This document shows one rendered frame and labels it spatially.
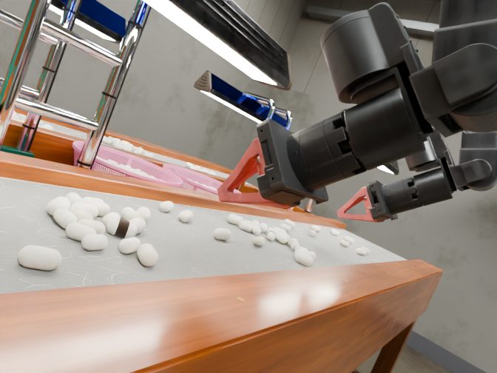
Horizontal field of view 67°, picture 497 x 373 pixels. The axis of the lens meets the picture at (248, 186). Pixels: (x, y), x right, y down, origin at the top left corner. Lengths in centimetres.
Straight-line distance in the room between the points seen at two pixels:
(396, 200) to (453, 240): 249
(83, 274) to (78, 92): 211
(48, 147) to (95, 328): 76
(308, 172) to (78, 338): 21
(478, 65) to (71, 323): 30
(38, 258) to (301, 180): 24
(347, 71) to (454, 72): 9
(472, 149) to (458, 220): 250
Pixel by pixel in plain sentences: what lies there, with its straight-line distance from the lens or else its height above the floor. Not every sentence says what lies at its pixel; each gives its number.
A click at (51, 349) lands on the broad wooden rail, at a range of 25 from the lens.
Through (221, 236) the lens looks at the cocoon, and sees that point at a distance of 66.
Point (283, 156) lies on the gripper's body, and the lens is 33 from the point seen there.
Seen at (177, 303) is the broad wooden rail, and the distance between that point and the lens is 33.
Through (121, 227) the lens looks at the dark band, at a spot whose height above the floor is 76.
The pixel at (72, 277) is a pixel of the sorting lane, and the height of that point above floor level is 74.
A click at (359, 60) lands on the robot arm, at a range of 34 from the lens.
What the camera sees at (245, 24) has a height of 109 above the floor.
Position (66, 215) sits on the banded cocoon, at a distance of 48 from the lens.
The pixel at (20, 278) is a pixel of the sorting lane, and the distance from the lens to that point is 36.
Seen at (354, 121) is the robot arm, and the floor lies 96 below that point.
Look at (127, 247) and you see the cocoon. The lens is 45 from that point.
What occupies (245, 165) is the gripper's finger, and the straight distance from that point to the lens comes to 38.
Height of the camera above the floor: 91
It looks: 5 degrees down
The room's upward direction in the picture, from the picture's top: 23 degrees clockwise
